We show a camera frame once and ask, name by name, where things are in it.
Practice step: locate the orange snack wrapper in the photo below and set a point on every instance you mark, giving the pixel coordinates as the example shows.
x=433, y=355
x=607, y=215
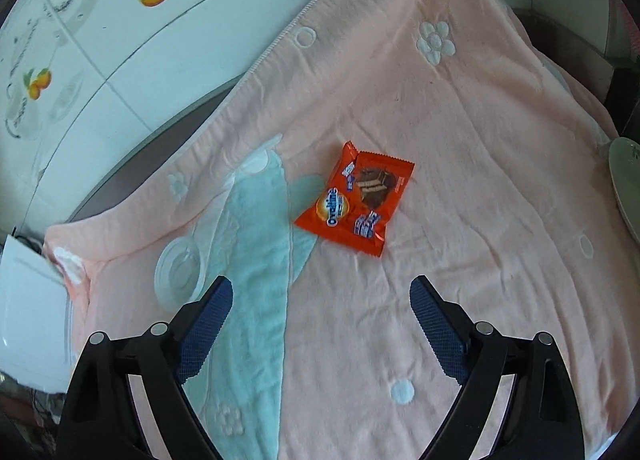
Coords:
x=350, y=212

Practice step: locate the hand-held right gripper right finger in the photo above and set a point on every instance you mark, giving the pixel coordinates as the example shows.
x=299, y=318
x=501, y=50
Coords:
x=440, y=330

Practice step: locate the pink printed blanket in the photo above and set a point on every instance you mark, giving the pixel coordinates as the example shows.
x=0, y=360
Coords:
x=450, y=190

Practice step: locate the white plate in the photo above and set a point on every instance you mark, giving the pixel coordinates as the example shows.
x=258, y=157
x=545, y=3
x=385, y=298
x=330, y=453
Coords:
x=626, y=185

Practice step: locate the white glossy box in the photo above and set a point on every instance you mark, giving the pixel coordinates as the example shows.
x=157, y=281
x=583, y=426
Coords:
x=30, y=315

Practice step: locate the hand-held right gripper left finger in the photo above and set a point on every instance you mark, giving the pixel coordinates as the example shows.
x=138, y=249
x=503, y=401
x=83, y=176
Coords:
x=205, y=335

